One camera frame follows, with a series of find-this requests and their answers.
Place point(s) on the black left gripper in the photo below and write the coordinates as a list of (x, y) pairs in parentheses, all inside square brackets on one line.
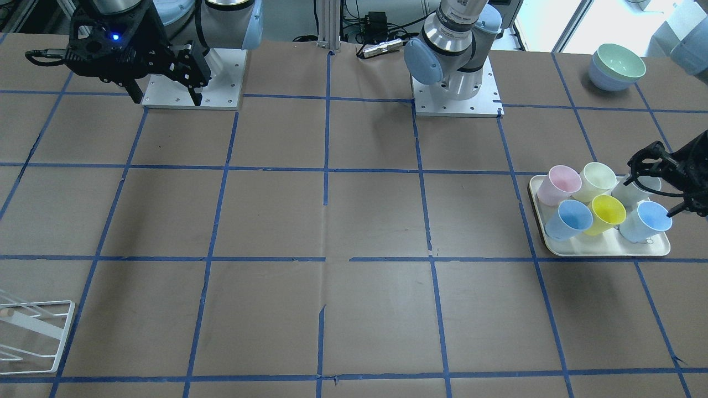
[(693, 166)]

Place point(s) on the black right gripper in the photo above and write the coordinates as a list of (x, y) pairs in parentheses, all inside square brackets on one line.
[(156, 34)]

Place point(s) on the yellow plastic cup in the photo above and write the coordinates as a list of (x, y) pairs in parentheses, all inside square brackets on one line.
[(607, 213)]

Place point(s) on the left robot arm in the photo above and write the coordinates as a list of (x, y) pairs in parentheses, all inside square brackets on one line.
[(448, 56)]

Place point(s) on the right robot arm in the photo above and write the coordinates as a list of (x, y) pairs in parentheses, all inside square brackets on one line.
[(228, 30)]

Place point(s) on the grey plastic cup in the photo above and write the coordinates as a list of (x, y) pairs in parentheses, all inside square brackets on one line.
[(630, 195)]

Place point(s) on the blue plastic cup near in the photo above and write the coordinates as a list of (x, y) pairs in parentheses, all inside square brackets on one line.
[(646, 220)]

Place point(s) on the blue plastic cup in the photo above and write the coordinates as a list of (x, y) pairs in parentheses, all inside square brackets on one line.
[(646, 220), (569, 220)]

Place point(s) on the cream plastic cup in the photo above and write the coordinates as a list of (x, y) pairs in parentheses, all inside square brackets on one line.
[(596, 179)]

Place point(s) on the blue plastic cup far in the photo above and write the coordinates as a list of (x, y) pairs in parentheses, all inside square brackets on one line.
[(569, 220)]

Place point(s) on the pink plastic cup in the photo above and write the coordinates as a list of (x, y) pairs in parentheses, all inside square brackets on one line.
[(558, 185)]

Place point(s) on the cream plastic tray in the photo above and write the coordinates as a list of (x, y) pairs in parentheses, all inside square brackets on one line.
[(608, 244)]

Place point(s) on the blue bowl underneath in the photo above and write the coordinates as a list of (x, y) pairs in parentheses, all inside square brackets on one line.
[(603, 82)]

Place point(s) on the green bowl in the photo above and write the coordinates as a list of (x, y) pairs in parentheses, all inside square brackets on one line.
[(609, 51)]

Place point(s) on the white wire cup rack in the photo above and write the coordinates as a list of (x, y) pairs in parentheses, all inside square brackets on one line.
[(34, 334)]

